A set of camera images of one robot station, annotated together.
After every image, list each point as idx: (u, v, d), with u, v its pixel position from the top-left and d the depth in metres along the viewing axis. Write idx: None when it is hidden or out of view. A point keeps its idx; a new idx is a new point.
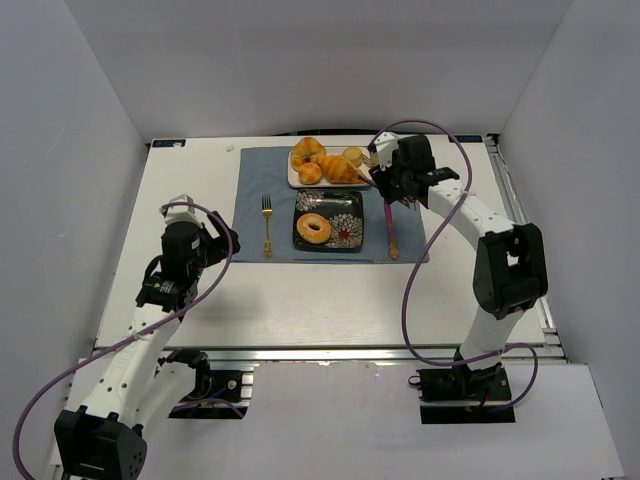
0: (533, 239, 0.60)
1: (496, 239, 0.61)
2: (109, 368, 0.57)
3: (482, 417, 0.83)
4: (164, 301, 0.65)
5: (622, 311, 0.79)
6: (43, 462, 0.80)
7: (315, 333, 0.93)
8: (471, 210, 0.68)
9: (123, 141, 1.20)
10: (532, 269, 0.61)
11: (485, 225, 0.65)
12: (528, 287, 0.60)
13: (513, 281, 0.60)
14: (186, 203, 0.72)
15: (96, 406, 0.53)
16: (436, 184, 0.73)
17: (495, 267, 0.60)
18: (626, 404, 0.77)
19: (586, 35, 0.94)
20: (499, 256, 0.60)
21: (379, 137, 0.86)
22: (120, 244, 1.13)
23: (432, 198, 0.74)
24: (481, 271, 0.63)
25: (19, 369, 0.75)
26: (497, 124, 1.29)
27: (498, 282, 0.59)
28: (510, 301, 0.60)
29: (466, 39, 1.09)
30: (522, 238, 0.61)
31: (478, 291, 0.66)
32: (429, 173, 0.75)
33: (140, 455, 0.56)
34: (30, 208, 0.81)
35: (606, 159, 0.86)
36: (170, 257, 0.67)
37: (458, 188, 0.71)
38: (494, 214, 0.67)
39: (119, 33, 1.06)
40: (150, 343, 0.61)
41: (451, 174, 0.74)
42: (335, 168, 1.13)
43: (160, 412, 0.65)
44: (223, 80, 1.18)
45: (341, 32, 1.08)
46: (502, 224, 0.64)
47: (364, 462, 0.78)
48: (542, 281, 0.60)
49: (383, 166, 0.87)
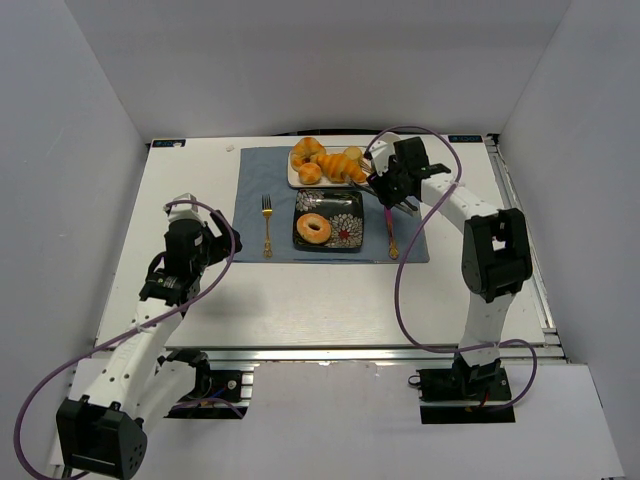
0: (518, 223, 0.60)
1: (483, 224, 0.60)
2: (111, 359, 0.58)
3: (482, 417, 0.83)
4: (167, 295, 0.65)
5: (622, 312, 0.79)
6: (43, 461, 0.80)
7: (315, 333, 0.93)
8: (458, 198, 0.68)
9: (122, 140, 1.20)
10: (517, 253, 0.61)
11: (472, 211, 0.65)
12: (513, 269, 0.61)
13: (499, 263, 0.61)
14: (189, 201, 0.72)
15: (98, 396, 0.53)
16: (428, 178, 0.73)
17: (480, 250, 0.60)
18: (626, 403, 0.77)
19: (586, 35, 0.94)
20: (484, 239, 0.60)
21: (374, 145, 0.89)
22: (120, 243, 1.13)
23: (425, 192, 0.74)
24: (467, 255, 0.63)
25: (20, 369, 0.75)
26: (497, 124, 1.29)
27: (484, 264, 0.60)
28: (497, 282, 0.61)
29: (466, 39, 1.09)
30: (507, 223, 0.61)
31: (466, 274, 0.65)
32: (422, 169, 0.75)
33: (139, 448, 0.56)
34: (30, 207, 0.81)
35: (605, 160, 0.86)
36: (173, 252, 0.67)
37: (448, 180, 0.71)
38: (481, 201, 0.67)
39: (119, 32, 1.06)
40: (153, 335, 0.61)
41: (443, 169, 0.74)
42: (335, 167, 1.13)
43: (161, 406, 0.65)
44: (223, 80, 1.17)
45: (341, 32, 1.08)
46: (488, 209, 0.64)
47: (365, 461, 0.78)
48: (527, 264, 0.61)
49: (380, 172, 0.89)
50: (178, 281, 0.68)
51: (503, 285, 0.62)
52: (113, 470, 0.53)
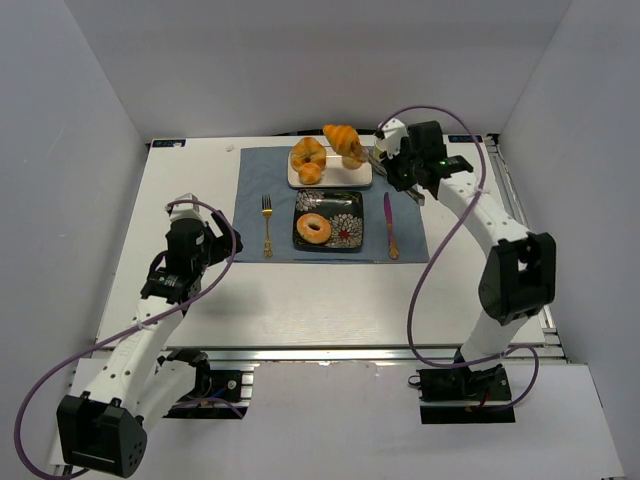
0: (547, 248, 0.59)
1: (511, 251, 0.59)
2: (113, 356, 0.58)
3: (483, 416, 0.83)
4: (168, 294, 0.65)
5: (622, 311, 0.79)
6: (43, 461, 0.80)
7: (315, 333, 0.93)
8: (484, 213, 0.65)
9: (123, 140, 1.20)
10: (541, 279, 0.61)
11: (498, 231, 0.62)
12: (535, 295, 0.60)
13: (521, 288, 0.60)
14: (191, 200, 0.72)
15: (99, 392, 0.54)
16: (448, 176, 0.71)
17: (506, 276, 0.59)
18: (627, 403, 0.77)
19: (586, 35, 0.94)
20: (511, 265, 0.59)
21: (388, 123, 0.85)
22: (121, 244, 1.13)
23: (443, 191, 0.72)
24: (489, 278, 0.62)
25: (20, 369, 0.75)
26: (497, 124, 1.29)
27: (506, 292, 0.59)
28: (518, 307, 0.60)
29: (466, 39, 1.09)
30: (535, 248, 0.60)
31: (483, 294, 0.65)
32: (440, 163, 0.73)
33: (140, 446, 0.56)
34: (30, 208, 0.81)
35: (606, 160, 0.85)
36: (175, 252, 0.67)
37: (471, 184, 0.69)
38: (507, 219, 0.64)
39: (119, 33, 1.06)
40: (153, 332, 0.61)
41: (464, 168, 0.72)
42: (343, 137, 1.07)
43: (162, 404, 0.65)
44: (223, 80, 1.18)
45: (341, 32, 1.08)
46: (515, 231, 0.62)
47: (364, 461, 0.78)
48: (550, 291, 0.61)
49: (391, 154, 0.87)
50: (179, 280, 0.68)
51: (523, 310, 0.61)
52: (113, 468, 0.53)
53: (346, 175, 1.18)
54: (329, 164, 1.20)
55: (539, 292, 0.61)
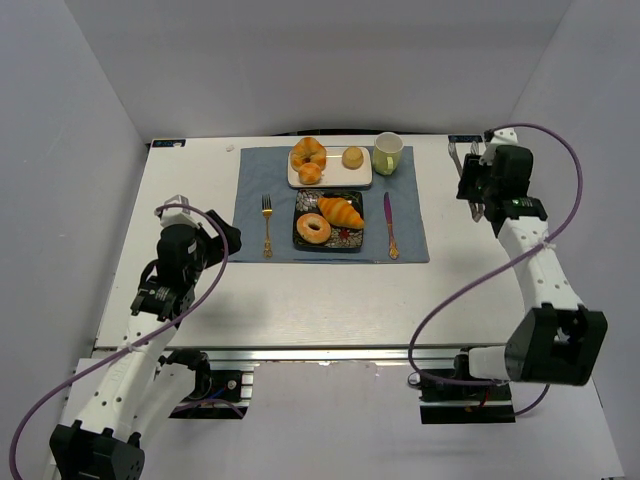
0: (595, 329, 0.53)
1: (551, 316, 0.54)
2: (104, 381, 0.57)
3: (483, 417, 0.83)
4: (158, 309, 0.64)
5: (623, 312, 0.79)
6: (43, 461, 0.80)
7: (315, 333, 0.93)
8: (537, 267, 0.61)
9: (123, 141, 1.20)
10: (579, 358, 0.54)
11: (545, 293, 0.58)
12: (565, 373, 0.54)
13: (551, 362, 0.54)
14: (180, 205, 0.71)
15: (91, 421, 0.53)
16: (514, 219, 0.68)
17: (539, 342, 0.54)
18: (628, 402, 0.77)
19: (587, 34, 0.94)
20: (546, 335, 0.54)
21: (503, 131, 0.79)
22: (121, 243, 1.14)
23: (505, 231, 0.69)
24: (520, 337, 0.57)
25: (18, 371, 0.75)
26: (497, 123, 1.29)
27: (531, 359, 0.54)
28: (539, 376, 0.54)
29: (467, 39, 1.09)
30: (582, 322, 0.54)
31: (511, 350, 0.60)
32: (513, 201, 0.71)
33: (136, 465, 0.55)
34: (30, 209, 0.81)
35: (606, 160, 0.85)
36: (166, 263, 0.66)
37: (538, 234, 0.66)
38: (562, 283, 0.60)
39: (119, 33, 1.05)
40: (145, 353, 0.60)
41: (537, 214, 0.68)
42: (330, 208, 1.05)
43: (158, 417, 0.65)
44: (223, 80, 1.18)
45: (341, 33, 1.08)
46: (566, 299, 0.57)
47: (365, 460, 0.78)
48: (584, 376, 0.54)
49: (483, 160, 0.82)
50: (171, 291, 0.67)
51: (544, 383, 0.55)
52: None
53: (346, 175, 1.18)
54: (330, 165, 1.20)
55: (568, 366, 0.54)
